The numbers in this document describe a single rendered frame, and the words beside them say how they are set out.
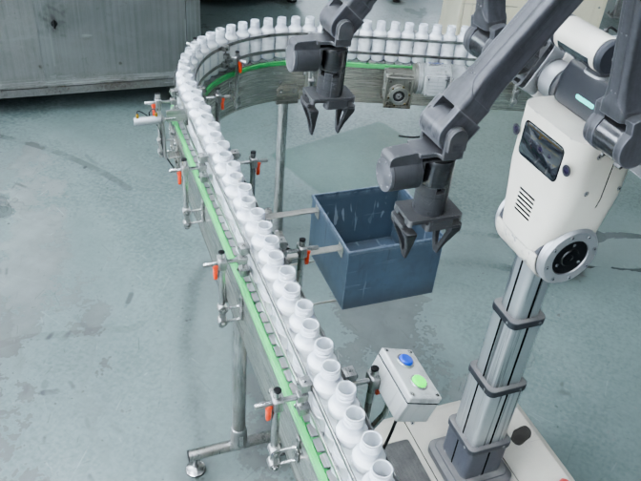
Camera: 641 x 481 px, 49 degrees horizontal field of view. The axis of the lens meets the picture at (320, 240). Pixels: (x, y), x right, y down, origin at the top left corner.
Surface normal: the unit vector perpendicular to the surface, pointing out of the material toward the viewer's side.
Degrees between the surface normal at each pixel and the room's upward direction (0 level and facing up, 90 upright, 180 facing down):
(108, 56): 90
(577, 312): 0
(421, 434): 0
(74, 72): 90
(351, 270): 90
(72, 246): 0
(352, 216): 90
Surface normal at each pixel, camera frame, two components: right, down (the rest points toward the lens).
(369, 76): 0.04, 0.60
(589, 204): 0.33, 0.72
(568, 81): -0.94, 0.15
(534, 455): 0.07, -0.80
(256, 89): 0.62, 0.47
